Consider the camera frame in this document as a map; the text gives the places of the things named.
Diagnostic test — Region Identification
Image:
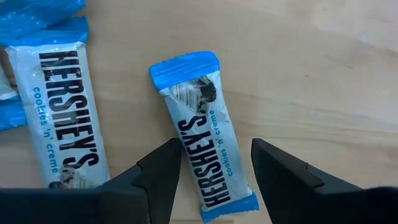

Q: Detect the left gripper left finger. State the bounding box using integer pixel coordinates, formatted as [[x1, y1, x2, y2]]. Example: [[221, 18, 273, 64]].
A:
[[99, 138, 183, 224]]

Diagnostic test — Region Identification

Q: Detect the blue white Hershey's bar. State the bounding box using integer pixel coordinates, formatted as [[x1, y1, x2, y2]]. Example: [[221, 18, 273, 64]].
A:
[[5, 16, 111, 190], [0, 62, 28, 132], [0, 0, 87, 47], [149, 50, 260, 223]]

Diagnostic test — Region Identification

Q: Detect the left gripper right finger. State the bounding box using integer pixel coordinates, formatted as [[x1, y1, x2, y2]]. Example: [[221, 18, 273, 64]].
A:
[[251, 138, 374, 224]]

